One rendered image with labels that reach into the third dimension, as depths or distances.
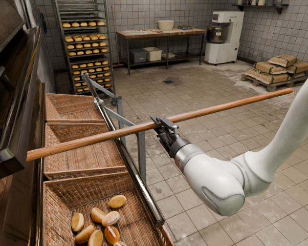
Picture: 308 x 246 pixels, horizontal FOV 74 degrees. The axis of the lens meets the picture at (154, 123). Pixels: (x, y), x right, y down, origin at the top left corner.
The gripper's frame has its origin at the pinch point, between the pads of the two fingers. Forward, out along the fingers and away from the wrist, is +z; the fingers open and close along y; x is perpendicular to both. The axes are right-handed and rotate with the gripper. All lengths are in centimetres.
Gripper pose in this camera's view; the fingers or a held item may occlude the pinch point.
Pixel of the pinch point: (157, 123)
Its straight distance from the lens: 80.0
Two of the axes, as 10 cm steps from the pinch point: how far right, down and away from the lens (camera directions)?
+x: 9.0, -2.2, 3.6
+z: -4.3, -4.7, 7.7
